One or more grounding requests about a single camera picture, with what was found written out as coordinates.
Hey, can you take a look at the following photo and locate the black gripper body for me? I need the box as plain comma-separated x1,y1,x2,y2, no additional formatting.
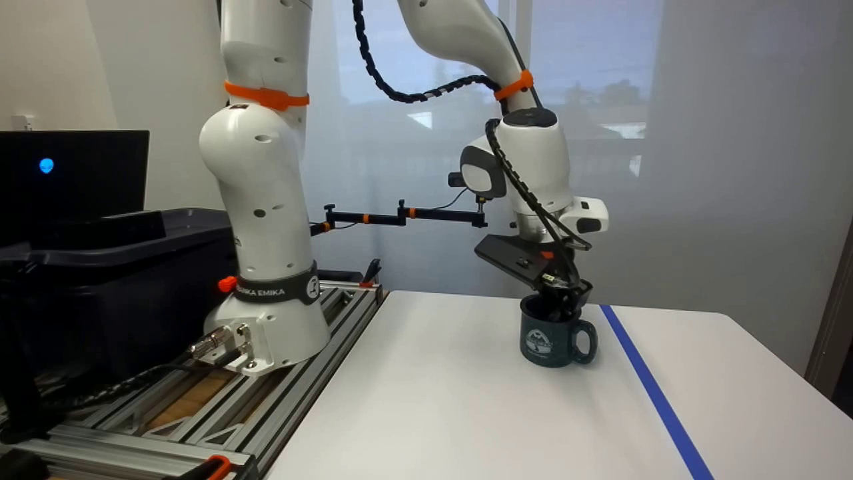
474,234,592,303

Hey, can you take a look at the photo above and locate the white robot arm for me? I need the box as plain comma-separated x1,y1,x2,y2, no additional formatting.
201,0,608,372

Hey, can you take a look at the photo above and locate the dark green enamel mug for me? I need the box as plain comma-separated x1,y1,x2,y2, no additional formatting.
520,292,598,368

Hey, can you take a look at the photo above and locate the blue tape strip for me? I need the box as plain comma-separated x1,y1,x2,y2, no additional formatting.
604,303,714,480

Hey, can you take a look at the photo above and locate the dark plastic storage bin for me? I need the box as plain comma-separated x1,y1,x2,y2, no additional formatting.
0,207,236,390

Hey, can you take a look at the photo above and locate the black computer monitor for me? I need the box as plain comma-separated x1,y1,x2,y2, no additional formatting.
0,130,149,246

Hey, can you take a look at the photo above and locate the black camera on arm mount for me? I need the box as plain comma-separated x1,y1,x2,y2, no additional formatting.
449,171,468,186

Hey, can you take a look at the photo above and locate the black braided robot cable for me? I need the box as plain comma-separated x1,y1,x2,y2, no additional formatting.
349,0,598,295

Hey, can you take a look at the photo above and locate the aluminium extrusion base frame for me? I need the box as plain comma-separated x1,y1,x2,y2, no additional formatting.
3,282,385,480

